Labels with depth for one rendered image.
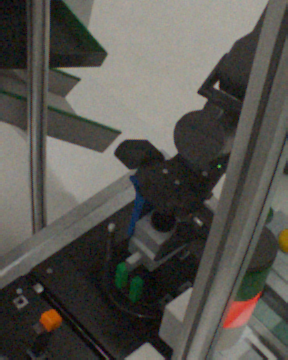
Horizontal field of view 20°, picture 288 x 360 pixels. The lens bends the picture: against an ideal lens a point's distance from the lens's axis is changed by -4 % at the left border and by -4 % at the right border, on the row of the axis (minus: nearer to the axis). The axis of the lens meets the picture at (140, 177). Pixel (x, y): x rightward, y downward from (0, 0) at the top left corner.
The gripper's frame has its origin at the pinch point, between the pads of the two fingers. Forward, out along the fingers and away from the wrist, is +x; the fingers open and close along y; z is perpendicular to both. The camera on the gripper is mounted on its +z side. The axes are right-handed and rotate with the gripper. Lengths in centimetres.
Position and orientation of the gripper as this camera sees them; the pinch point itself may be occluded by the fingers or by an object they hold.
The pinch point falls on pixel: (157, 226)
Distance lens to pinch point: 103.8
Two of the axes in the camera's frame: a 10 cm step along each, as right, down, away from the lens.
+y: 6.7, 6.3, -4.0
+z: -5.3, 0.2, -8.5
